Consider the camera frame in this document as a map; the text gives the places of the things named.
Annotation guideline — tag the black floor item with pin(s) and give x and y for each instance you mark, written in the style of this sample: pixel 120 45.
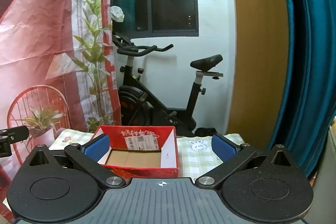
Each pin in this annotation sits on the black floor item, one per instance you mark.
pixel 206 132

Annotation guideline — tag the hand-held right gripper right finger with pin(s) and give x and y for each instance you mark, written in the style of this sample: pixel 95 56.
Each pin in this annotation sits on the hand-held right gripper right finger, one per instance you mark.
pixel 225 148

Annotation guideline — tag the red strawberry print box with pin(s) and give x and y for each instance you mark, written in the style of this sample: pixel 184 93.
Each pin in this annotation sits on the red strawberry print box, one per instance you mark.
pixel 141 141

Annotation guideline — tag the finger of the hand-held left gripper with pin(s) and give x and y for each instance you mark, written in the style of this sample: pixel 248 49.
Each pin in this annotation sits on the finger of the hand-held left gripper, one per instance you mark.
pixel 15 133

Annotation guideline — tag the wooden door panel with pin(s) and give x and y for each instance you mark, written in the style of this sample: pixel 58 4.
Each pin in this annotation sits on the wooden door panel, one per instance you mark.
pixel 258 50

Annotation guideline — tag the green checked rabbit tablecloth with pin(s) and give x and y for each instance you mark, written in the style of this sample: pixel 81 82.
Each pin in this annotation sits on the green checked rabbit tablecloth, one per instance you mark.
pixel 195 158

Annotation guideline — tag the teal curtain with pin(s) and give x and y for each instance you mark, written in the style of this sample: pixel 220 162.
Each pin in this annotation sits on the teal curtain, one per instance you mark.
pixel 309 56

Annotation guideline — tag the white plastic bag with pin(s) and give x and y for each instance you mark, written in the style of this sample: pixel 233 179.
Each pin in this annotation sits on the white plastic bag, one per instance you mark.
pixel 117 13

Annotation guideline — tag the black exercise bike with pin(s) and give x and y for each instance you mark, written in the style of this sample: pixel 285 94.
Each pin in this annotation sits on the black exercise bike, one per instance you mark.
pixel 136 98

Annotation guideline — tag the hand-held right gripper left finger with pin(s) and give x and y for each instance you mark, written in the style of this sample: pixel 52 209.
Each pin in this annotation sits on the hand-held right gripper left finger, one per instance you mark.
pixel 97 147

